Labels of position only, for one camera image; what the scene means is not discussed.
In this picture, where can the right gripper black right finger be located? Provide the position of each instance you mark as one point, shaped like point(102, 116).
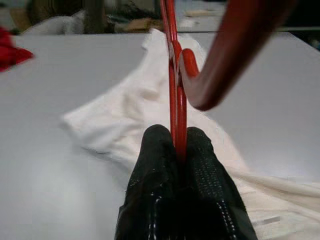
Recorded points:
point(207, 195)

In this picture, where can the crumpled white garment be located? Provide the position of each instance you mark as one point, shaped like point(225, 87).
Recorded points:
point(55, 25)

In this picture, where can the white table black legs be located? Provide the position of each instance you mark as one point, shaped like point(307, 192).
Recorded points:
point(62, 75)

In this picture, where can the grey brown post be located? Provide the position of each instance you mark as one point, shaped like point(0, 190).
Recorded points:
point(96, 15)

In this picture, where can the plain white shirt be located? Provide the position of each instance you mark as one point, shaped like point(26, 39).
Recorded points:
point(125, 112)

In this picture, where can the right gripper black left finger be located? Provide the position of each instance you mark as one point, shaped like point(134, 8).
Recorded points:
point(152, 187)

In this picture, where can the plain red garment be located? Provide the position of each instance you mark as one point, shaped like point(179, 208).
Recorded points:
point(12, 55)

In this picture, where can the red plastic hanger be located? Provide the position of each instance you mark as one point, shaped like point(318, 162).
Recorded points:
point(225, 62)

